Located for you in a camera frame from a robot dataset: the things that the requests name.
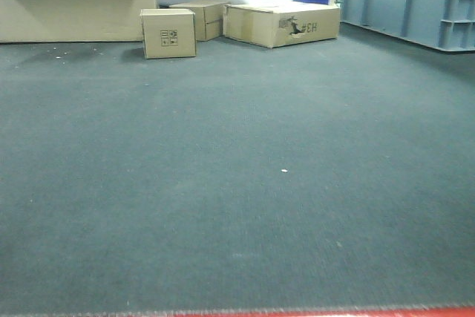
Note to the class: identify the long flat cardboard box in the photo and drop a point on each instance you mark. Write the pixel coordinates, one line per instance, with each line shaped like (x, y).
(281, 25)

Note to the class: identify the middle cardboard box behind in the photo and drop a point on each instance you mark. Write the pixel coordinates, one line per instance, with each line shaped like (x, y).
(208, 17)

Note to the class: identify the small cardboard box front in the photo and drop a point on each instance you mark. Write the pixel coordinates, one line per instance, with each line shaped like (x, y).
(168, 33)

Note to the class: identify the large beige cardboard panel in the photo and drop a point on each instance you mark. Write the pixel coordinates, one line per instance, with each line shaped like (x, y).
(72, 20)

